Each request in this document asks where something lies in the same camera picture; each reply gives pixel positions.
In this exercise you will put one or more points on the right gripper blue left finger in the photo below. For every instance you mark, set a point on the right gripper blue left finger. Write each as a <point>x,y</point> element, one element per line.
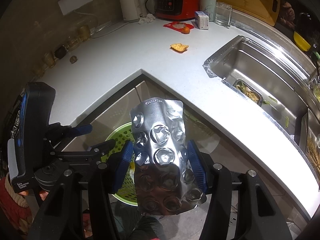
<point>122,161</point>

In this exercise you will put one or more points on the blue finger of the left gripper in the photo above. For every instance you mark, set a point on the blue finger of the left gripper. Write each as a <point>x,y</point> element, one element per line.
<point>79,131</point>
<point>103,148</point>

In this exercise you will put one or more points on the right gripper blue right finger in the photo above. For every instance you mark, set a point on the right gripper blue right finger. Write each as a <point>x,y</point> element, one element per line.
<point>196,161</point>

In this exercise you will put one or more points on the silver blister pack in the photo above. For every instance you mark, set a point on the silver blister pack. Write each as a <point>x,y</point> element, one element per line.
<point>164,179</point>

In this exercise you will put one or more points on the brown walnut shell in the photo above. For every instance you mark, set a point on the brown walnut shell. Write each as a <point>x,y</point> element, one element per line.
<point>73,59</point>

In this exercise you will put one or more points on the bread slice piece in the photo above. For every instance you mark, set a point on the bread slice piece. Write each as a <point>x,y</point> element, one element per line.
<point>178,47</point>

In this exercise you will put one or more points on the red snack packet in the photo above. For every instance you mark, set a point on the red snack packet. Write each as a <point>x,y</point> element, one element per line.
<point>177,26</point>

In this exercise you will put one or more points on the small blue white carton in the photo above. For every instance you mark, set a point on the small blue white carton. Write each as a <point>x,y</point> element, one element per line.
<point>202,20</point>

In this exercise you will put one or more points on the green perforated trash basket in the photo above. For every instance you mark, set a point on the green perforated trash basket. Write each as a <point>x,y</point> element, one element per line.
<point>127,193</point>

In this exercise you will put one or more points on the person left hand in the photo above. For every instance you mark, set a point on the person left hand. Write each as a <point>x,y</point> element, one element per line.
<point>43,194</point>

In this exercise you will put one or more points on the dark round jar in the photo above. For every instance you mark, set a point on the dark round jar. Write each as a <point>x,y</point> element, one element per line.
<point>60,52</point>

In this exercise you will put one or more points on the food container in sink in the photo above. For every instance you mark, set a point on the food container in sink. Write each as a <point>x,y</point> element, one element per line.
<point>249,91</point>

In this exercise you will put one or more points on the amber glass teapot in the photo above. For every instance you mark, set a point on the amber glass teapot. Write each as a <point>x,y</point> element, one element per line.
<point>73,42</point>

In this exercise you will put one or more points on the stainless steel sink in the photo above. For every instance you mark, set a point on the stainless steel sink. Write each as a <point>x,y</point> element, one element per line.
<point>283,94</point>

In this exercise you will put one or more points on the small orange fruit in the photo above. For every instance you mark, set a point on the small orange fruit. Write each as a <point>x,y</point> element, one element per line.
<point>185,30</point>

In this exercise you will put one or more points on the crumpled white tissue by kettle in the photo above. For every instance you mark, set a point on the crumpled white tissue by kettle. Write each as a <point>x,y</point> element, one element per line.
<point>147,19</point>

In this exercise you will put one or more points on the white electric kettle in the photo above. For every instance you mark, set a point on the white electric kettle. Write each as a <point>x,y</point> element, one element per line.
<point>133,10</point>

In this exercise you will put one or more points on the clear glass mug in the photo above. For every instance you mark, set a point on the clear glass mug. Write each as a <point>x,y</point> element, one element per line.
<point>223,14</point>

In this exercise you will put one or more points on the white ceramic cup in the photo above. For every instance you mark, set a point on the white ceramic cup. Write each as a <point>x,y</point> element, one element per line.
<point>209,8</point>

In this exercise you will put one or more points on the red black blender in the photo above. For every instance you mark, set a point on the red black blender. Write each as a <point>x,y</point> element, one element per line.
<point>177,10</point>

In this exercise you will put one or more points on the yellow bowl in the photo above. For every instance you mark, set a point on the yellow bowl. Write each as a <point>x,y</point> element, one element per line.
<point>300,42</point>

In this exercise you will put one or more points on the white wall socket cover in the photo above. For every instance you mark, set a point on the white wall socket cover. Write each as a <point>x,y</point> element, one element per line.
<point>67,6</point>

